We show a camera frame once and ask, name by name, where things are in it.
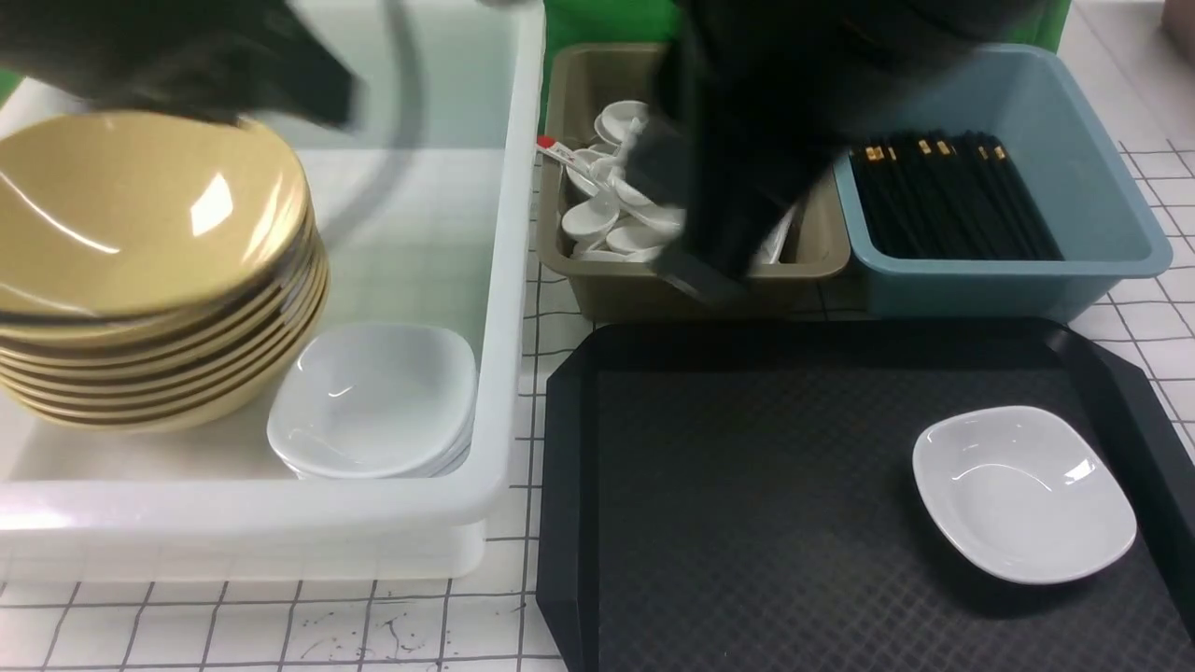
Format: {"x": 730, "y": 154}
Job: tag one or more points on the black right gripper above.
{"x": 761, "y": 97}

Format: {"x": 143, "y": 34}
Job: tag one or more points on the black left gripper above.
{"x": 216, "y": 61}

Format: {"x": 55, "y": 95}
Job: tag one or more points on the tan noodle bowl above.
{"x": 124, "y": 214}

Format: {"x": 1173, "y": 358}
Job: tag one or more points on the white square sauce dish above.
{"x": 1021, "y": 495}

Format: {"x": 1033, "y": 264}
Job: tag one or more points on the olive green spoon bin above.
{"x": 585, "y": 79}

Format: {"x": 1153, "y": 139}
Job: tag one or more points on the pile of white spoons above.
{"x": 614, "y": 222}

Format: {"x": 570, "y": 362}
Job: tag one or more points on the bundle of black chopsticks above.
{"x": 948, "y": 196}

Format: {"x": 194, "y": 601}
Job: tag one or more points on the stack of tan bowls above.
{"x": 181, "y": 379}

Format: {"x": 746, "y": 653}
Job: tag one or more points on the blue chopstick bin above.
{"x": 1105, "y": 230}

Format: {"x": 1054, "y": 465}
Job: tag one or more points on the large white plastic tub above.
{"x": 447, "y": 247}

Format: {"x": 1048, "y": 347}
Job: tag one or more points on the green backdrop cloth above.
{"x": 931, "y": 37}

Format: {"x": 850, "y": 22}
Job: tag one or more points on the stack of white dishes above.
{"x": 376, "y": 400}

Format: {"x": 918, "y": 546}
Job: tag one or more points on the black plastic serving tray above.
{"x": 740, "y": 496}

